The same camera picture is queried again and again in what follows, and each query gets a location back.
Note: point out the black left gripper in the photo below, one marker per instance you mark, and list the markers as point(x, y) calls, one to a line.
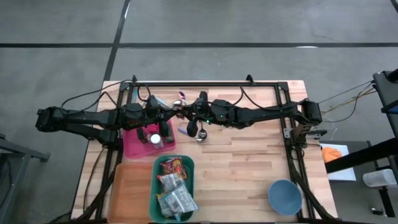
point(149, 118)

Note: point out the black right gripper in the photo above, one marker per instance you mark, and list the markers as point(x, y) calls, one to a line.
point(203, 110)

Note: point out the white pill bottle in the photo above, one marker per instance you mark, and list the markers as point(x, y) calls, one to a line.
point(157, 140)

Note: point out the long black spoon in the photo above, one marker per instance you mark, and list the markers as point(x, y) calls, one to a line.
point(202, 133)

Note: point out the dark green tin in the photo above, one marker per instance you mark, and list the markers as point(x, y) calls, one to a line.
point(141, 135)

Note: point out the red orange noodle packet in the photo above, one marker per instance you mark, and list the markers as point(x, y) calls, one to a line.
point(174, 168)

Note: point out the white yellow snack packet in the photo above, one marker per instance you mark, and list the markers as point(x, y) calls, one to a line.
point(169, 183)

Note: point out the silver clear snack packet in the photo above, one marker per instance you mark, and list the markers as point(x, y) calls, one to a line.
point(183, 200)

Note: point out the yellow creamy chicken noodle packet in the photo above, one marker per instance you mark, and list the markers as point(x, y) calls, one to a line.
point(162, 205)

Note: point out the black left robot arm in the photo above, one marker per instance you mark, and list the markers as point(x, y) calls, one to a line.
point(93, 116)

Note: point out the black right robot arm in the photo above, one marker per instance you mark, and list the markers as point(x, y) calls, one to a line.
point(264, 113)

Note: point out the pink plastic tray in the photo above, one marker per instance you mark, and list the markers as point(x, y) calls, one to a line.
point(136, 151)

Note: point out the teal plastic bin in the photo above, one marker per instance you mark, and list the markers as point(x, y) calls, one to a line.
point(154, 174)

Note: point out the orange plastic tray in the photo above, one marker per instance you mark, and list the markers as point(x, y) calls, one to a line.
point(130, 196)

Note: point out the blue bowl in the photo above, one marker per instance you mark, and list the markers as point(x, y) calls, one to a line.
point(284, 196)

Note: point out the orange object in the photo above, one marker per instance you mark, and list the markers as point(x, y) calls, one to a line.
point(331, 154)

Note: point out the grey metal stand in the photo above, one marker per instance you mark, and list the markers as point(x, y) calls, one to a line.
point(18, 152)

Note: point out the white paper sheet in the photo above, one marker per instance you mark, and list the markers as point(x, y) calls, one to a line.
point(345, 174)

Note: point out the black diagonal beam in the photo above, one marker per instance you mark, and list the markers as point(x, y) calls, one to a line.
point(357, 158)

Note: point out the black equipment cart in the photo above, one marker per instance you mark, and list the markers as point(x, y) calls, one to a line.
point(385, 90)

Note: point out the white translucent container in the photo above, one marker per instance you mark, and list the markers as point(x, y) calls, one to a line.
point(379, 178)

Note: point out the small black wheel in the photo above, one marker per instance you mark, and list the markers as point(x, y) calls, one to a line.
point(377, 211)

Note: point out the black aluminium table frame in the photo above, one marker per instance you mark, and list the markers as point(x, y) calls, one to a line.
point(202, 84)

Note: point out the black frame clamp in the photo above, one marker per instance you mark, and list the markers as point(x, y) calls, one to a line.
point(249, 79)
point(133, 78)

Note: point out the grey metal bracket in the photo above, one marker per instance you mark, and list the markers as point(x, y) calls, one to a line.
point(287, 133)

